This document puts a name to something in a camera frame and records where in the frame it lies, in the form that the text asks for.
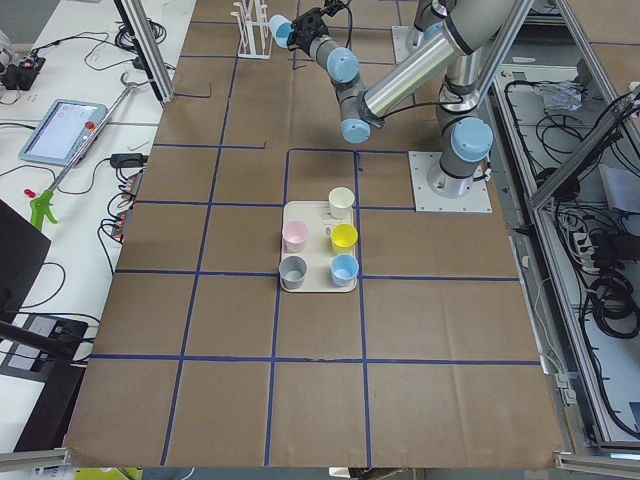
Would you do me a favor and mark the pink plastic cup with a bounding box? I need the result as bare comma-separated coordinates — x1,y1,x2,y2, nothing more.
281,220,309,253

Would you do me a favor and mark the pale green plastic cup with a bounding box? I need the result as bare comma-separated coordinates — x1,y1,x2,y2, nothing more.
328,186,355,220

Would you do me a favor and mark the aluminium frame post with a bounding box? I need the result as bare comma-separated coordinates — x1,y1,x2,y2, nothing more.
114,0,175,105

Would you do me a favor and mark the beige serving tray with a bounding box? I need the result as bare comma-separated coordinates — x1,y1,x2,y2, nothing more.
280,200,358,293

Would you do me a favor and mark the blue teach pendant tablet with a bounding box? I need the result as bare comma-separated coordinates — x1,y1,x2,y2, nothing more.
18,99,107,166

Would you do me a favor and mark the grey plastic cup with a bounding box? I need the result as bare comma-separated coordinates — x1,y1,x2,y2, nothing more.
279,255,307,291

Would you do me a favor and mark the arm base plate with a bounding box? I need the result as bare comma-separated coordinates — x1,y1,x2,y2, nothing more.
408,151,492,214
391,26,424,64

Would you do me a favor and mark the white wire cup rack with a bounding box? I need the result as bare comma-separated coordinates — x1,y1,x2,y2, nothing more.
231,0,272,60

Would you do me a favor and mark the black power adapter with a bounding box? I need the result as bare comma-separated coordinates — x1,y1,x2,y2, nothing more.
109,153,148,169

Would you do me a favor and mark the light blue plastic cup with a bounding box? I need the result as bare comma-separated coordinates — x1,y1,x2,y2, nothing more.
268,14,293,49

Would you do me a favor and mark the black monitor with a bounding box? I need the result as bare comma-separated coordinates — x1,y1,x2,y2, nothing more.
0,201,51,323

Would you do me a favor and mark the long reach grabber tool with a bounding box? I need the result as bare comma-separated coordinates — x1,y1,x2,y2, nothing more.
30,72,145,231

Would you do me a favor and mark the yellow plastic cup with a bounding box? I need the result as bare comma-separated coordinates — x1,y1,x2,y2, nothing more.
330,223,358,254

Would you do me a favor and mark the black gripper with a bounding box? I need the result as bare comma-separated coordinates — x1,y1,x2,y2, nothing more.
287,0,350,54

